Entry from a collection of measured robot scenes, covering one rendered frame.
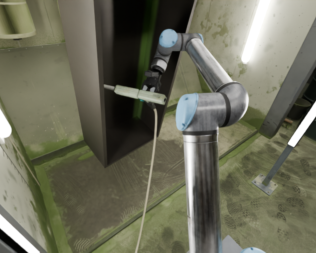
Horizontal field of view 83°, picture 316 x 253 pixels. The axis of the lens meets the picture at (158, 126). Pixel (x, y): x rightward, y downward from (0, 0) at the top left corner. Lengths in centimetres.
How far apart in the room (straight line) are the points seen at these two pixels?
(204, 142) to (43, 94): 199
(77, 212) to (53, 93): 127
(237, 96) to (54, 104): 199
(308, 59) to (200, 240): 224
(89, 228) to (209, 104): 150
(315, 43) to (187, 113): 213
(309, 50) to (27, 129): 304
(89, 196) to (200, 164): 150
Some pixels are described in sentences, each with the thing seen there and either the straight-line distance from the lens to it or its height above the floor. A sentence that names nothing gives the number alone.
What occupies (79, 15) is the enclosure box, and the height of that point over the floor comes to 153.
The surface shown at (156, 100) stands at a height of 116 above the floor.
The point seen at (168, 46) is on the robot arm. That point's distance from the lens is 103.
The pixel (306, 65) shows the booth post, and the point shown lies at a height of 104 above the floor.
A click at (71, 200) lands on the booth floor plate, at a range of 197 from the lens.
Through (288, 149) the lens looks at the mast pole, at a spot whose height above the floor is 55.
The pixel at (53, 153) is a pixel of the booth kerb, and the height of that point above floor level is 14.
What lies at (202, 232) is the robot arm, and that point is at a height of 104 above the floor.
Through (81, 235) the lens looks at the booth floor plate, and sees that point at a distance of 178.
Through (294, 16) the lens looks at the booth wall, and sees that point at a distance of 260.
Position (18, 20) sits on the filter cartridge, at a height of 138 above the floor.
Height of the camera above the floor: 164
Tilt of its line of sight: 38 degrees down
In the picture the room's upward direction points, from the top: 3 degrees clockwise
